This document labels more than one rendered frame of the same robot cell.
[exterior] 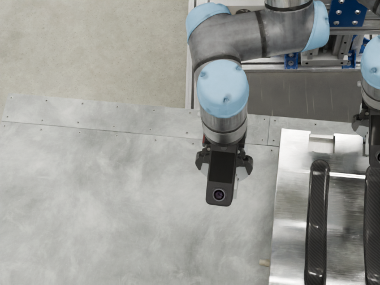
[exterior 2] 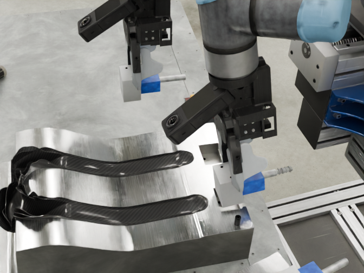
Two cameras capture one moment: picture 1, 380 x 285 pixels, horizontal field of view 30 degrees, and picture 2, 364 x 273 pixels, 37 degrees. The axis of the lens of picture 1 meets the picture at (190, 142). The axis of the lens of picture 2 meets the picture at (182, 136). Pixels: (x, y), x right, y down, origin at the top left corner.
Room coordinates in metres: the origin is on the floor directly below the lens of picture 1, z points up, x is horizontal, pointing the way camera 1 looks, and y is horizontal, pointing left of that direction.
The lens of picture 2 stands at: (0.15, -0.86, 1.62)
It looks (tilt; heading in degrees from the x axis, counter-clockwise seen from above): 44 degrees down; 61
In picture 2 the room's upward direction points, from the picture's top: 2 degrees clockwise
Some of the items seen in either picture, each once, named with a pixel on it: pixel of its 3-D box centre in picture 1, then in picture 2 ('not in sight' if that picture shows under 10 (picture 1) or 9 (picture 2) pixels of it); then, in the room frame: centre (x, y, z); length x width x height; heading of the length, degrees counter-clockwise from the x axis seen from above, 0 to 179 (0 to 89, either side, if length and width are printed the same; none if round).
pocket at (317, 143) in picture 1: (320, 145); (212, 160); (0.54, -0.26, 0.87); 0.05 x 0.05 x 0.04; 75
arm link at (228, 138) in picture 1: (222, 119); not in sight; (0.50, -0.06, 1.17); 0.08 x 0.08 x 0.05
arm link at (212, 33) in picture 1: (222, 40); not in sight; (0.60, -0.08, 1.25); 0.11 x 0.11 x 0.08; 1
